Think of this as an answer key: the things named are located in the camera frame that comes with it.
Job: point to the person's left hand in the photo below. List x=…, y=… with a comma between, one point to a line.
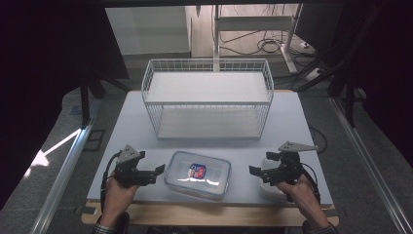
x=117, y=201

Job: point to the person's right hand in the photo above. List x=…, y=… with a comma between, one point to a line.
x=300, y=198

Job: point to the black metal stand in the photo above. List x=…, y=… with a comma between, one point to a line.
x=350, y=104
x=85, y=104

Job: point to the white desk frame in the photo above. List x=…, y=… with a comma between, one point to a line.
x=253, y=23

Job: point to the white cabinet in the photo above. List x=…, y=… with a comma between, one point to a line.
x=146, y=31

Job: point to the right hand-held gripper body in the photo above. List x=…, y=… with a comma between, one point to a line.
x=287, y=165

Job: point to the clear plastic food container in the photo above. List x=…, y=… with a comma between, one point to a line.
x=198, y=174

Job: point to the black curtain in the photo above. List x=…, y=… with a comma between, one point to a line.
x=42, y=81
x=383, y=65

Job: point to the white power strip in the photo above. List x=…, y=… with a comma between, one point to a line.
x=313, y=74

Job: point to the black floor frame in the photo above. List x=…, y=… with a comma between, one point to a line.
x=94, y=140

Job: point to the aluminium floor rail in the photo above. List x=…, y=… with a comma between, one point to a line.
x=65, y=172
x=370, y=162

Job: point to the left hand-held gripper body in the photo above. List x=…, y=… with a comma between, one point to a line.
x=128, y=169

